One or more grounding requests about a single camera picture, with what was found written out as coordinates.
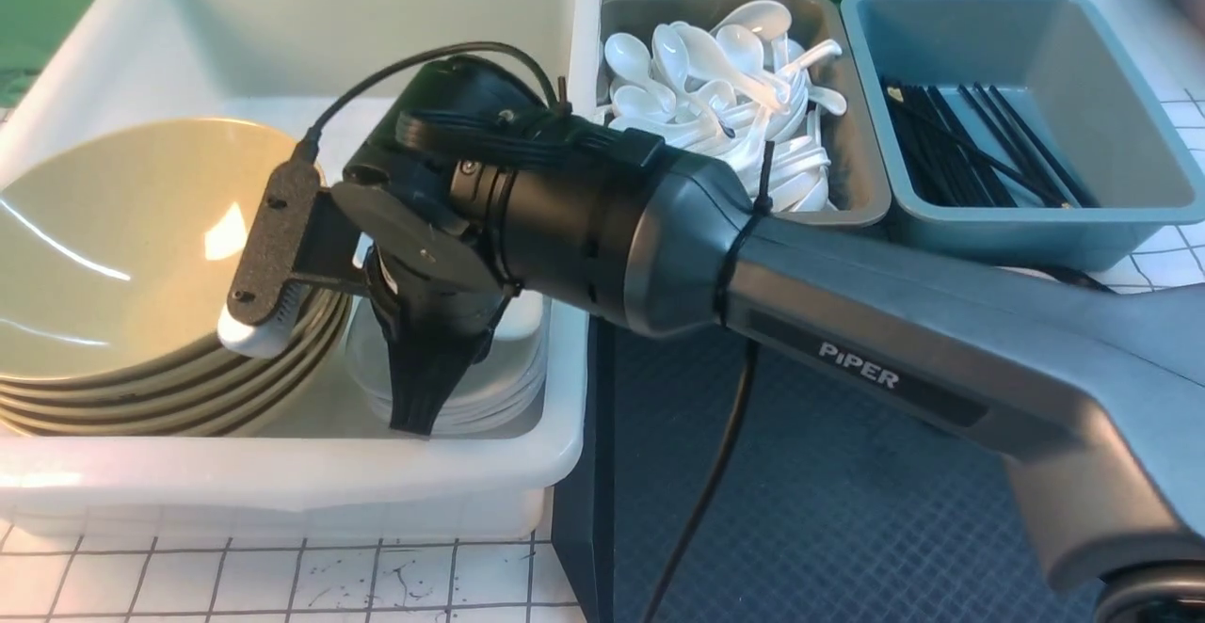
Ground stack of white sauce dishes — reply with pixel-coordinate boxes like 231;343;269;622
345;290;547;436

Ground pile of white spoons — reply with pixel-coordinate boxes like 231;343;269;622
593;0;847;213

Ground stack of yellow-green bowls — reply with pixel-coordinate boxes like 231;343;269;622
2;294;352;436

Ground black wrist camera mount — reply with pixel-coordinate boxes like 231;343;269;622
217;157;365;359

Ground black plastic serving tray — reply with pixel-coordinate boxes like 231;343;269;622
549;265;1205;623

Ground blue-grey chopstick bin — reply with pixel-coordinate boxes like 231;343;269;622
841;0;1203;272

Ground yellow-green noodle bowl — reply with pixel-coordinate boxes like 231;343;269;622
1;118;296;386

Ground large white plastic tub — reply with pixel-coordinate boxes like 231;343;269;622
2;0;600;543

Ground grey-brown spoon bin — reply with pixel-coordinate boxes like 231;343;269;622
600;0;892;230

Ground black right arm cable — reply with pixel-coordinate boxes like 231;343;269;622
292;40;782;623

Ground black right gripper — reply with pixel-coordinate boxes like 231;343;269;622
364;247;518;436

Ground black chopsticks in bin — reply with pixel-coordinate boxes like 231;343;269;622
878;80;1101;210

